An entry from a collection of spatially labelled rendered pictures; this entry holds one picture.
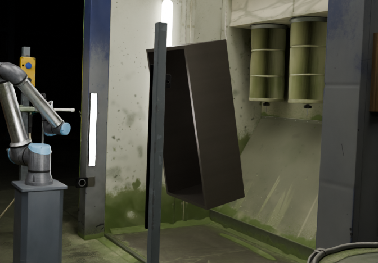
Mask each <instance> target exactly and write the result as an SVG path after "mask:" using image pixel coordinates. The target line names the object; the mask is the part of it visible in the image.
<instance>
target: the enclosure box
mask: <svg viewBox="0 0 378 263"><path fill-rule="evenodd" d="M146 53H147V61H148V68H149V72H150V65H152V64H154V48H151V49H147V50H146ZM166 75H171V88H166V89H165V112H164V143H163V169H164V177H165V185H166V192H167V194H168V195H170V196H172V197H175V198H177V199H180V200H183V201H185V202H188V203H190V204H193V205H195V206H198V207H201V208H203V209H205V210H210V209H211V208H215V207H218V206H221V205H224V204H226V203H229V202H232V201H235V200H238V199H240V198H244V197H245V193H244V184H243V178H242V169H241V160H240V151H239V142H238V136H237V127H236V118H235V108H234V103H233V94H232V84H231V75H230V66H229V60H228V51H227V42H226V39H224V40H213V41H207V42H197V43H187V44H179V45H174V46H167V49H166Z"/></svg>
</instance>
